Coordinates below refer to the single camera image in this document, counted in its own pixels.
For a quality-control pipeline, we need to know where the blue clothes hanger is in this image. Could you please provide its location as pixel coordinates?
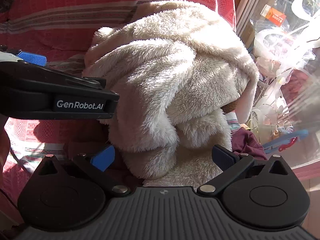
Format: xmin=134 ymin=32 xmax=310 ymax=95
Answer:
xmin=262 ymin=129 xmax=309 ymax=153

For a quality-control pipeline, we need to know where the orange label box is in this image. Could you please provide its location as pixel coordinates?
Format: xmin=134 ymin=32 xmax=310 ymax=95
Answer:
xmin=261 ymin=5 xmax=287 ymax=27

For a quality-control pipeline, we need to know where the pink striped bed sheet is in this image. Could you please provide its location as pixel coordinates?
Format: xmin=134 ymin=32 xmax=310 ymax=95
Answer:
xmin=0 ymin=0 xmax=237 ymax=207

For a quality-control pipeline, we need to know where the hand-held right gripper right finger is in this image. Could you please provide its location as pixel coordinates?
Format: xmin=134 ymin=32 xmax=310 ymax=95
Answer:
xmin=197 ymin=144 xmax=292 ymax=198

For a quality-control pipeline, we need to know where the cream fleece garment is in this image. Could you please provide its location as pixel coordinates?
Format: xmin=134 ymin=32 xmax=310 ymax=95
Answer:
xmin=82 ymin=0 xmax=260 ymax=188

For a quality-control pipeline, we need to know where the maroon garment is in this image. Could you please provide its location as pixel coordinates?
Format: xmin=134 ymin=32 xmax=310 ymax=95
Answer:
xmin=231 ymin=127 xmax=268 ymax=161

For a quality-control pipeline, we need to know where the brown woven item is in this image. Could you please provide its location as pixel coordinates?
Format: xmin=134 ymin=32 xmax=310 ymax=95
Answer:
xmin=221 ymin=99 xmax=241 ymax=113

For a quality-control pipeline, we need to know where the pale patterned cloth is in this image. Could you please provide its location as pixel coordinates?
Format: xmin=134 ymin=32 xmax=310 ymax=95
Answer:
xmin=225 ymin=112 xmax=242 ymax=132

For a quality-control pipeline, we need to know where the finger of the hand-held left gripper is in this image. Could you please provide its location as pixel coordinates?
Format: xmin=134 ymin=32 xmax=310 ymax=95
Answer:
xmin=0 ymin=45 xmax=48 ymax=67

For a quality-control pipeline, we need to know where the red clothes hanger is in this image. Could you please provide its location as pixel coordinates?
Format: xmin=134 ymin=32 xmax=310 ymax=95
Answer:
xmin=277 ymin=136 xmax=299 ymax=152

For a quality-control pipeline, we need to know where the frosted pattern glass door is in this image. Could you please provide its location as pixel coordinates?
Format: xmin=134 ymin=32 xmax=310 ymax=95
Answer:
xmin=235 ymin=0 xmax=320 ymax=179

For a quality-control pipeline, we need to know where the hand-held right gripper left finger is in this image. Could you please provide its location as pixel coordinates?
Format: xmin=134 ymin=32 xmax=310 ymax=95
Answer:
xmin=33 ymin=144 xmax=132 ymax=198

